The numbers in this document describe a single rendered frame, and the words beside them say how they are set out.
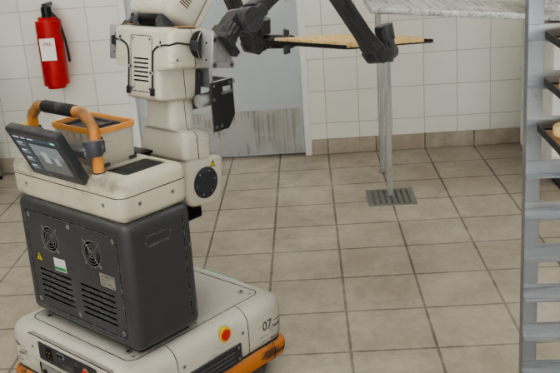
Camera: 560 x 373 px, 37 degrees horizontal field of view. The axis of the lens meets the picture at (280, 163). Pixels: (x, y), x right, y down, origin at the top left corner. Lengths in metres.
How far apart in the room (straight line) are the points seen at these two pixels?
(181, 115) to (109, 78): 2.57
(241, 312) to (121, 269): 0.49
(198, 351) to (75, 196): 0.59
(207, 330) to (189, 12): 0.97
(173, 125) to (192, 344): 0.68
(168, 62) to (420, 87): 2.82
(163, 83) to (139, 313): 0.70
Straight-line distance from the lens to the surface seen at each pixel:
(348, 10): 2.88
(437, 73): 5.12
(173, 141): 2.65
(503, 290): 3.40
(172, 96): 2.59
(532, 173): 1.73
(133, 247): 2.33
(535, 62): 1.68
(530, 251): 1.79
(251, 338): 2.72
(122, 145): 2.45
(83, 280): 2.55
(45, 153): 2.41
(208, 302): 2.74
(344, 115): 5.12
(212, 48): 2.47
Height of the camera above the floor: 1.49
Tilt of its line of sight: 17 degrees down
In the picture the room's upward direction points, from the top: 4 degrees counter-clockwise
